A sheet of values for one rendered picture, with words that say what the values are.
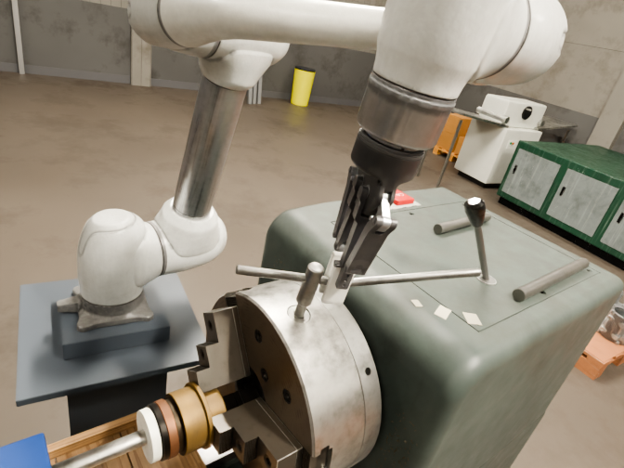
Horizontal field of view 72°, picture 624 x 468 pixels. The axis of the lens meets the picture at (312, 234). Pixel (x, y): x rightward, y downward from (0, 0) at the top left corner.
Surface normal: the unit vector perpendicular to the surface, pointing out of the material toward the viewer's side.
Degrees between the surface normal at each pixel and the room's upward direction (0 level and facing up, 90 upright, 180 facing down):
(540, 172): 90
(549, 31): 78
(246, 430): 8
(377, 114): 91
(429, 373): 68
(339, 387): 48
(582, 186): 90
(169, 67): 90
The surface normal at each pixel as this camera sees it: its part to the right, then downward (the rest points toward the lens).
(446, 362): -0.46, -0.48
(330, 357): 0.48, -0.48
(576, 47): -0.86, 0.07
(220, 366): 0.58, -0.16
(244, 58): 0.50, 0.77
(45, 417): 0.19, -0.87
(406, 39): -0.64, 0.36
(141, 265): 0.71, 0.40
